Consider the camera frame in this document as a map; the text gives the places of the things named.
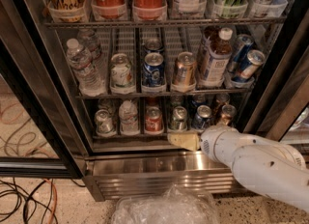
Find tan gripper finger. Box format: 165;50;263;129
167;132;200;152

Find green soda can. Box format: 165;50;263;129
169;106;187;131

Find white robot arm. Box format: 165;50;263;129
167;126;309;212

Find blue can shelf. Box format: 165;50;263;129
142;53;164;87
191;95;207;108
143;38;164;54
191;105;212;130

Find red cola can bottom shelf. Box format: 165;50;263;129
145;107;162;132

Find rear blue can bottom shelf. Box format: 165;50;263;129
191;95;207;108

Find rear green can bottom shelf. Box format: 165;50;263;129
170;96;183;107

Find copper can shelf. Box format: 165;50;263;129
212;93;230;114
215;104;237;126

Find rear copper can bottom shelf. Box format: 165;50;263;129
212;93;230;114

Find small water bottle bottom shelf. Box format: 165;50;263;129
119;100;139;135

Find gold can middle shelf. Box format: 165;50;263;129
172;51;196;86

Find blue can middle shelf front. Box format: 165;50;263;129
142;53;164;87

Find white green can bottom left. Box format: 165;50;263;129
95;109;114;135

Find right glass fridge door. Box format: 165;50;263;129
238;10;309;155

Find glass fridge door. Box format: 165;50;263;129
238;10;309;155
0;38;83;180

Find white green can middle shelf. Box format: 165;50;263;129
110;53;133;88

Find blue silver can rear right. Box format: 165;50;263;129
227;34;254;72

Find blue silver can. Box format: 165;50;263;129
232;49;266;83
227;34;254;72

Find blue can middle shelf rear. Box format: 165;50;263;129
143;38;164;54

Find stainless steel fridge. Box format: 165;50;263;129
0;0;308;201

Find blue silver can front right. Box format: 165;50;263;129
232;49;266;83

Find water bottle middle shelf front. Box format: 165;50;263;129
67;39;105;97

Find water bottle middle shelf rear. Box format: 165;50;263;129
77;29;104;74

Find left glass fridge door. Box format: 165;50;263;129
0;38;83;180

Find clear plastic bag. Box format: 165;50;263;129
111;185;220;224

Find tea bottle white cap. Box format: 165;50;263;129
199;27;233;88

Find orange cable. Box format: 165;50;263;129
42;178;59;224

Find black cables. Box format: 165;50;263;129
0;177;86;224

